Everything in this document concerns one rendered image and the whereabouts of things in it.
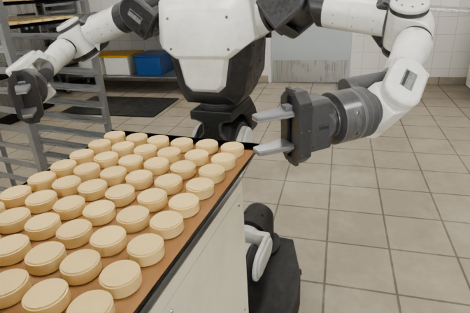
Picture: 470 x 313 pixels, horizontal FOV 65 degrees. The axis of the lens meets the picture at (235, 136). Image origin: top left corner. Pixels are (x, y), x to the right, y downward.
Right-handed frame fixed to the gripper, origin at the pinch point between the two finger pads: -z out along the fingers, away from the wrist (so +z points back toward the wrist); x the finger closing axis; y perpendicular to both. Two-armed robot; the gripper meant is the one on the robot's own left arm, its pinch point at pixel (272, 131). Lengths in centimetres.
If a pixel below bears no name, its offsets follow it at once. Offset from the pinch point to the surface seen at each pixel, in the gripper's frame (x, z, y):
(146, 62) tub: -64, 62, -434
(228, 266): -34.4, -4.3, -12.4
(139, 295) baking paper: -12.7, -24.4, 10.3
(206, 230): -19.6, -10.0, -7.0
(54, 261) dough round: -11.1, -33.6, 0.8
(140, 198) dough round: -10.7, -20.2, -8.8
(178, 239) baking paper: -12.7, -17.2, 2.2
